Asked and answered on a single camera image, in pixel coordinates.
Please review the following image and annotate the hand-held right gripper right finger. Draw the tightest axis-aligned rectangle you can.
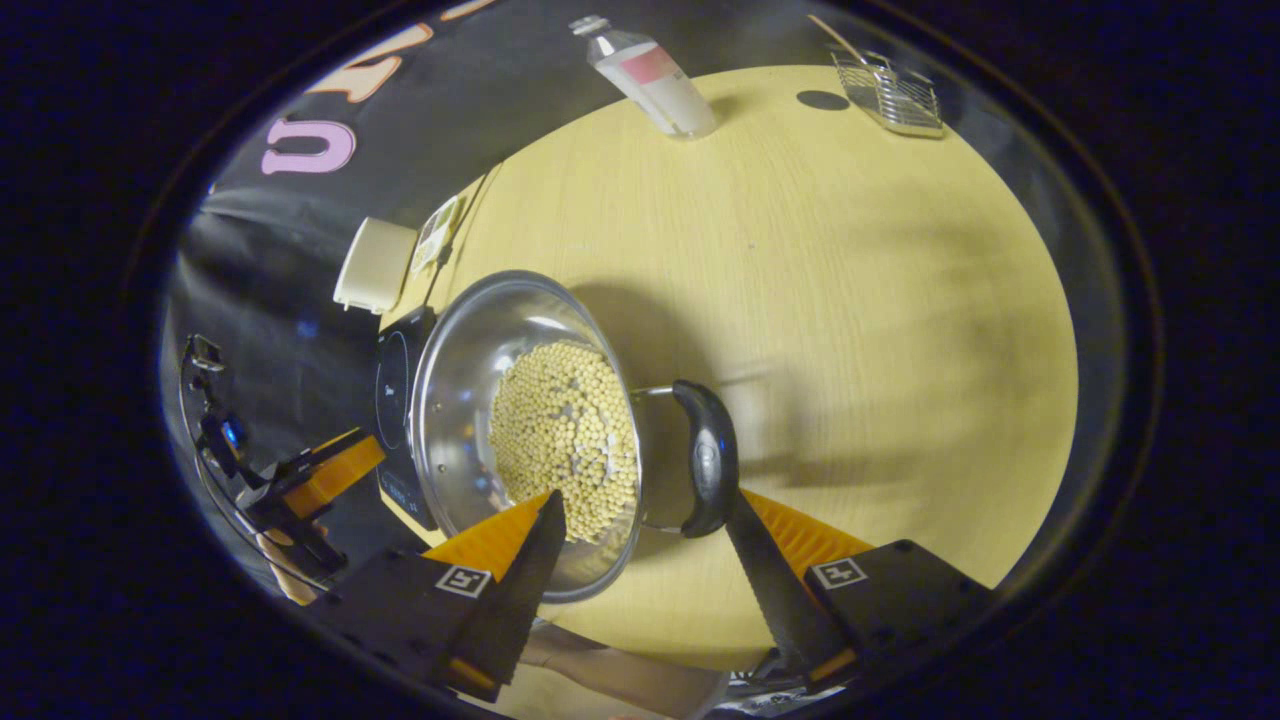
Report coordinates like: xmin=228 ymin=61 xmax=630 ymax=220
xmin=725 ymin=488 xmax=996 ymax=686

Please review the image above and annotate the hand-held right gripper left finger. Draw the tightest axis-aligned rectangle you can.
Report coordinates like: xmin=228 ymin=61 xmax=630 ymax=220
xmin=320 ymin=490 xmax=568 ymax=701

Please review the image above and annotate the black induction cooktop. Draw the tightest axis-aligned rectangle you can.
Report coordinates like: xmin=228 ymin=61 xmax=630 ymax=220
xmin=375 ymin=305 xmax=441 ymax=531

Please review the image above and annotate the steel pot with black handles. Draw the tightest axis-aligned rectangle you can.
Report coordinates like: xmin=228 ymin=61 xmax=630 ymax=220
xmin=410 ymin=270 xmax=741 ymax=604

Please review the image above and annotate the pile of soybeans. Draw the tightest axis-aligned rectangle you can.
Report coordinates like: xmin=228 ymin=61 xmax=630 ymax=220
xmin=490 ymin=342 xmax=641 ymax=546

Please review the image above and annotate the black backdrop cloth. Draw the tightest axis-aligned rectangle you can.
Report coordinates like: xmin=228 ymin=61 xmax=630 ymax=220
xmin=160 ymin=0 xmax=841 ymax=601

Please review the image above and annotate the white toaster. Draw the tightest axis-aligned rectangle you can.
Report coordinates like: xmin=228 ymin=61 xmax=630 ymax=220
xmin=333 ymin=217 xmax=419 ymax=316

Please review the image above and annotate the white divided dish with beans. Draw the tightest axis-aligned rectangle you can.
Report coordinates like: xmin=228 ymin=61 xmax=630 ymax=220
xmin=412 ymin=195 xmax=467 ymax=273

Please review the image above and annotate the small bottle with red label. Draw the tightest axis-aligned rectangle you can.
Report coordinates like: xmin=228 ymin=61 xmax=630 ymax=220
xmin=570 ymin=15 xmax=718 ymax=139

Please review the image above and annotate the small glass jar with stick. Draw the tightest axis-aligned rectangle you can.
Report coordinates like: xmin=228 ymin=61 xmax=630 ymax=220
xmin=808 ymin=14 xmax=946 ymax=139

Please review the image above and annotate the black power cable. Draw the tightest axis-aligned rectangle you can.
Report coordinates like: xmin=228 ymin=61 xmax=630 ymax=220
xmin=428 ymin=165 xmax=503 ymax=306

